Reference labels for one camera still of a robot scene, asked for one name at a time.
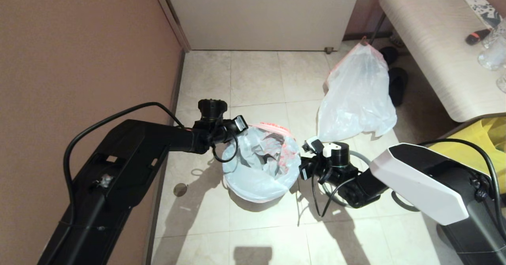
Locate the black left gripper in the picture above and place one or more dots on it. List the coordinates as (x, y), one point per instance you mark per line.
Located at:
(223, 134)

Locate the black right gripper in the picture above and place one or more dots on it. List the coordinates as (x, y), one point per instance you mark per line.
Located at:
(320, 170)

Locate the translucent white trash bag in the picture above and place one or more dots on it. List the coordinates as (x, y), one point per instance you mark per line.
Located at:
(257, 178)

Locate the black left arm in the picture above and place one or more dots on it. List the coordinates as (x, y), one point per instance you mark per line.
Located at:
(118, 170)

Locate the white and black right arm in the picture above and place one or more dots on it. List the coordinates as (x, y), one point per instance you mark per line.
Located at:
(427, 182)

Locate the yellow bag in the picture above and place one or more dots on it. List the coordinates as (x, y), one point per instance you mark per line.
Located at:
(466, 138)

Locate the black slipper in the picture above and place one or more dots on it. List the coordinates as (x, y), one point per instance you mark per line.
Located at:
(391, 54)
(399, 85)

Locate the white door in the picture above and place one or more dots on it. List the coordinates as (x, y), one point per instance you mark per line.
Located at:
(261, 16)

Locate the beige bench with metal legs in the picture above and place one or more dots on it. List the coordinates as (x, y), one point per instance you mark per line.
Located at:
(435, 40)

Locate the small clear glass cup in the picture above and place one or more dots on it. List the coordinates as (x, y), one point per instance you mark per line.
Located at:
(502, 83)

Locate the black and orange remote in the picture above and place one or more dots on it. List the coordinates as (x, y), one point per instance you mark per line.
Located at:
(478, 36)

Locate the black and white brochure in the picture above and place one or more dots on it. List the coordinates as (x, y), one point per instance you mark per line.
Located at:
(486, 11)

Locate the small silver wrist camera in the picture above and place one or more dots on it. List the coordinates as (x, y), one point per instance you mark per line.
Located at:
(240, 123)
(303, 173)

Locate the beige door frame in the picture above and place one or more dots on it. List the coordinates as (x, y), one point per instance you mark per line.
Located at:
(172, 20)

